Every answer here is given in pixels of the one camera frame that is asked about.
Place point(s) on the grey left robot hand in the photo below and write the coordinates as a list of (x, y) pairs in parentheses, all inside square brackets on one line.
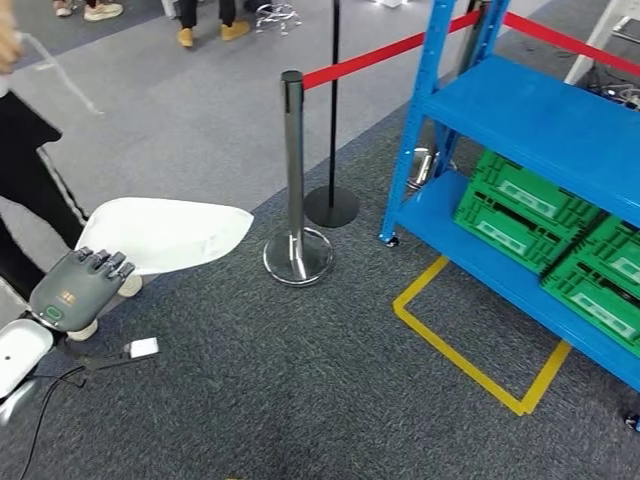
[(75, 295)]

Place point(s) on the white curved plastic part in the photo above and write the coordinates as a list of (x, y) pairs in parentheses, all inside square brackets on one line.
[(164, 235)]

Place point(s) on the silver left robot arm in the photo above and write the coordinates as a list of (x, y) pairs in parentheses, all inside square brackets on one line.
[(17, 358)]

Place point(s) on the blue metal shelf rack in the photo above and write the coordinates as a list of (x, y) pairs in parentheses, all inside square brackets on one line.
[(540, 126)]

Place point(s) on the person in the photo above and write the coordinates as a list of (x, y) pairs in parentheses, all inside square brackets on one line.
[(103, 10), (232, 26), (30, 172)]

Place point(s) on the chrome stool base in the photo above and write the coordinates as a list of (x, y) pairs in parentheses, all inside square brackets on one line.
[(278, 14)]

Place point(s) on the white desk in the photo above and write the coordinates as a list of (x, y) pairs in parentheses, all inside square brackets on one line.
[(595, 40)]

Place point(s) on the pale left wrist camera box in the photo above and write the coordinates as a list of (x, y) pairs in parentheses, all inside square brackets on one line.
[(144, 348)]

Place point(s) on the chrome stanchion post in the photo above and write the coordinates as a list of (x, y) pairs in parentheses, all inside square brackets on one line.
[(423, 166), (295, 199)]

